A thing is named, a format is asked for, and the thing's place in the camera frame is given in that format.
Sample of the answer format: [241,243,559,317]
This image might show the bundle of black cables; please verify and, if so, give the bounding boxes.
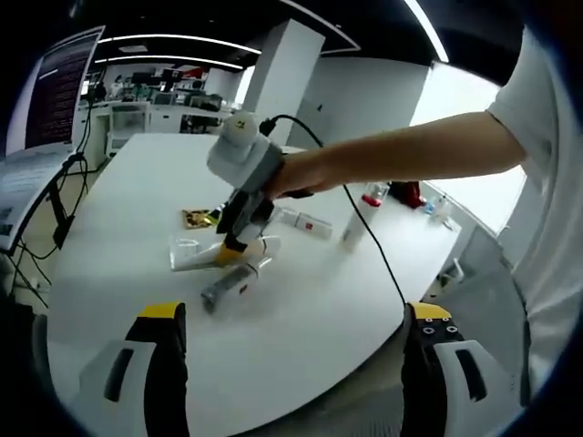
[0,154,95,313]

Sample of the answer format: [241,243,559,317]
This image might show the red glossy object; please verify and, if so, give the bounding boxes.
[390,180,425,210]

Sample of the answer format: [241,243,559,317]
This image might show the red collar skincare bottle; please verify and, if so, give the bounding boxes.
[339,181,392,252]

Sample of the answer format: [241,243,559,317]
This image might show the person's right hand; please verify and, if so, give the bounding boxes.
[271,152,337,200]

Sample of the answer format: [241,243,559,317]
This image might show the white desk with black legs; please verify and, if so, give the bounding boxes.
[0,145,78,251]

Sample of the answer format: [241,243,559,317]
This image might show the small clear bottle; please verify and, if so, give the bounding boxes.
[426,194,455,225]

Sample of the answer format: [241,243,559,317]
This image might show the computer monitor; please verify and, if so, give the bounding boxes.
[25,25,107,154]

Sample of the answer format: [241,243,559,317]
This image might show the row of white office desks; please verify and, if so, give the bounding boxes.
[79,93,238,158]

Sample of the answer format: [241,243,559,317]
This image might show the gold foil skincare sachet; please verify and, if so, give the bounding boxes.
[180,208,215,231]

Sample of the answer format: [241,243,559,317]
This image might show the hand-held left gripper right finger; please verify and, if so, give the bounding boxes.
[400,300,525,437]

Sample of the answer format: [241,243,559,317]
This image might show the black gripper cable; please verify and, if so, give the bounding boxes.
[258,114,409,310]

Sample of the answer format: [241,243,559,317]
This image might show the white skincare tube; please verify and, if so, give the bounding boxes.
[169,234,282,273]

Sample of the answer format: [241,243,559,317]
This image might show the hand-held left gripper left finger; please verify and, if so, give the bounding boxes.
[79,300,190,437]

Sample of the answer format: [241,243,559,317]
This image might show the small red label skincare bottle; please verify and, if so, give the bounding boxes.
[275,207,333,242]
[200,262,274,315]

